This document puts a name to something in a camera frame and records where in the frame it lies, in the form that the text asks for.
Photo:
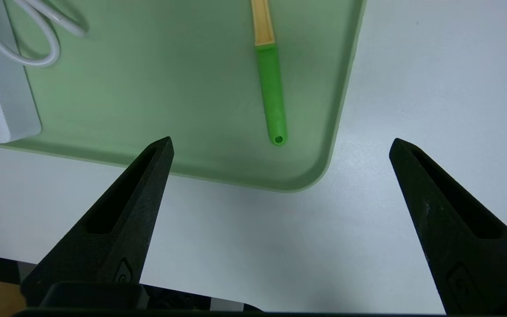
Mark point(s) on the white power strip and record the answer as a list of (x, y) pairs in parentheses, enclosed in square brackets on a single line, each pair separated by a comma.
[(2, 114)]

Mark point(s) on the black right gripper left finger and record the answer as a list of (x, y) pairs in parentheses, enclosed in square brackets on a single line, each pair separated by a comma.
[(121, 229)]

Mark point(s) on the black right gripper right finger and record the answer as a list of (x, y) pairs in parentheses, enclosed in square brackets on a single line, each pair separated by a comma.
[(469, 246)]

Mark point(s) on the light green plastic tray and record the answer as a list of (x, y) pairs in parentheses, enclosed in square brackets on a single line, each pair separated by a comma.
[(170, 110)]

